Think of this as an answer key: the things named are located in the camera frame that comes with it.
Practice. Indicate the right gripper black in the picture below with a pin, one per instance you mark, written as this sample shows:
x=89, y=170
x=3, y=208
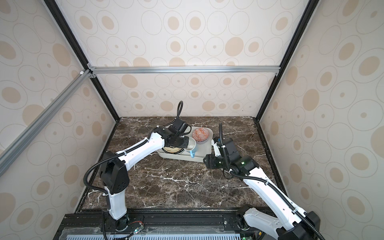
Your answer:
x=210, y=161

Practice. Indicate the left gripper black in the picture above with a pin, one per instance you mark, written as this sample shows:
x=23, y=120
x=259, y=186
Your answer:
x=186, y=143

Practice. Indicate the cream yellow plate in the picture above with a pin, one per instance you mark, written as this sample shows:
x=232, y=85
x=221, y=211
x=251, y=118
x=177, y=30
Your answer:
x=172, y=150

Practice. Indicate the blue white mug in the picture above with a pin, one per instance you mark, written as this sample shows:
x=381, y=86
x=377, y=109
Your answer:
x=191, y=147

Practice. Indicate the red patterned bowl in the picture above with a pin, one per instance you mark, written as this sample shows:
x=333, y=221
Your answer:
x=201, y=135

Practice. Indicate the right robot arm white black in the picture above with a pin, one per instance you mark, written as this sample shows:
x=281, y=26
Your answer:
x=290, y=221

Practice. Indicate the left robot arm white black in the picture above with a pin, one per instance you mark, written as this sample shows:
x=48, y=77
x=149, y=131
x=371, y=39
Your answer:
x=114, y=170

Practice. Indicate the white plastic bin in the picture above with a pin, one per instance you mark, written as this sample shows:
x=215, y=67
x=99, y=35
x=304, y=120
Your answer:
x=202, y=150

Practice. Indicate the silver aluminium rail back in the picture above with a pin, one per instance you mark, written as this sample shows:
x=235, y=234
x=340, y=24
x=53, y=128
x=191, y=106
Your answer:
x=185, y=70

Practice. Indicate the silver aluminium rail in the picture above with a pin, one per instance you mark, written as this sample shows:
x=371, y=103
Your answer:
x=26, y=137
x=185, y=70

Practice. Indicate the silver aluminium rail left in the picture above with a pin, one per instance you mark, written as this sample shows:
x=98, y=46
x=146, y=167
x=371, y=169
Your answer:
x=26, y=137

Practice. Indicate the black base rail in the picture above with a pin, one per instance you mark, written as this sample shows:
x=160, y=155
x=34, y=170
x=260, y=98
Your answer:
x=161, y=224

